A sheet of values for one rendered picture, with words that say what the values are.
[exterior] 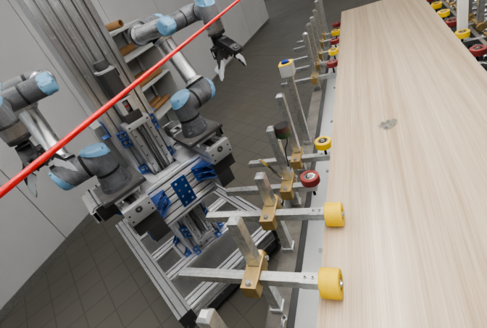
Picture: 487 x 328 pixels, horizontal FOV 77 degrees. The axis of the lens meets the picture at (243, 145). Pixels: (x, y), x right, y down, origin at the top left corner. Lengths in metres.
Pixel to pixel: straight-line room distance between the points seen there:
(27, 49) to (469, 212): 3.51
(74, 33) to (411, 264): 1.58
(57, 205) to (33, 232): 0.31
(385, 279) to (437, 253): 0.16
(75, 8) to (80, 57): 0.21
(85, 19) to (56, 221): 2.33
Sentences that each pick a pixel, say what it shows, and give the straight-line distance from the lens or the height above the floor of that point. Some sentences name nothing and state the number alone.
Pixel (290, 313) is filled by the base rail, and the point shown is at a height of 0.69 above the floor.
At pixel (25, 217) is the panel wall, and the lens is 3.42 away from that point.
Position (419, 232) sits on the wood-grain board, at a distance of 1.09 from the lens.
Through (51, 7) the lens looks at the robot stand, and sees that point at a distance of 1.66.
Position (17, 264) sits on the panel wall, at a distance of 3.45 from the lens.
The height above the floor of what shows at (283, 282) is 0.95.
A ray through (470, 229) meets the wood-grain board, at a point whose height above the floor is 0.90.
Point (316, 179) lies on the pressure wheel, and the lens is 1.30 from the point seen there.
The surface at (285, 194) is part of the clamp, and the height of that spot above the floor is 0.85.
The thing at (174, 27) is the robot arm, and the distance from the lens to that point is 1.38.
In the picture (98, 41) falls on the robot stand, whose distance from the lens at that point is 1.68.
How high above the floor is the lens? 1.74
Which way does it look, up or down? 30 degrees down
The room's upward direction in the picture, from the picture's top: 23 degrees counter-clockwise
